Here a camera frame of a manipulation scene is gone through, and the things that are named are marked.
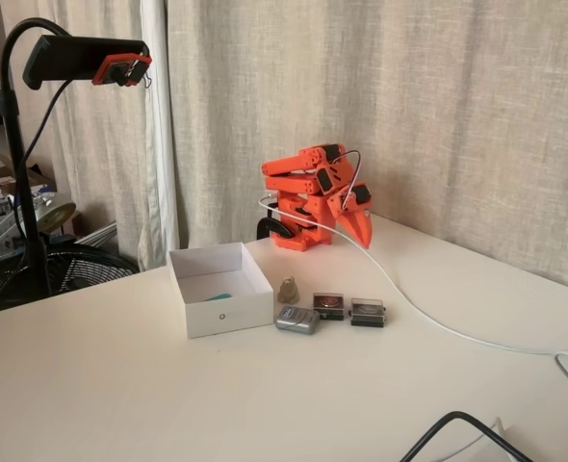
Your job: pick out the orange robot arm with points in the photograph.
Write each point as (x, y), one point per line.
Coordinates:
(289, 183)

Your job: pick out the beige linen curtain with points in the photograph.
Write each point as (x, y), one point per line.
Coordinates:
(457, 96)

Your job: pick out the grey metal tin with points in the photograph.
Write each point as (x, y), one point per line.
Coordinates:
(296, 320)

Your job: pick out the beige round lamp head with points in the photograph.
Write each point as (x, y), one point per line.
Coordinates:
(58, 214)

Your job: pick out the black camera holder bar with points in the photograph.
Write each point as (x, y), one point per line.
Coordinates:
(72, 58)

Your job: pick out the orange camera mount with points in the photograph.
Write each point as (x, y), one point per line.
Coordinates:
(100, 73)

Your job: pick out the small beige bear figurine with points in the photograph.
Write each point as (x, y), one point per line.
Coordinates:
(289, 289)

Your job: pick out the black table clamp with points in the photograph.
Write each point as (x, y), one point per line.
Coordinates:
(269, 223)

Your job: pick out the green rounded cube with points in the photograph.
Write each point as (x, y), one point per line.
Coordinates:
(219, 297)

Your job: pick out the white cardboard box bin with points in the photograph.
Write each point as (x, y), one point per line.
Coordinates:
(226, 317)

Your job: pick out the black gooseneck stand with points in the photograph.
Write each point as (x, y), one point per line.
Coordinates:
(17, 144)

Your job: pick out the black floor fan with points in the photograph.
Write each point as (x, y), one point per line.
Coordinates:
(96, 269)

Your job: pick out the small black clear-lid case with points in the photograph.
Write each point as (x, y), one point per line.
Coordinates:
(328, 305)
(368, 313)

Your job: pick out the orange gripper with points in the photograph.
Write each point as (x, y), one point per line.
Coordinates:
(352, 215)

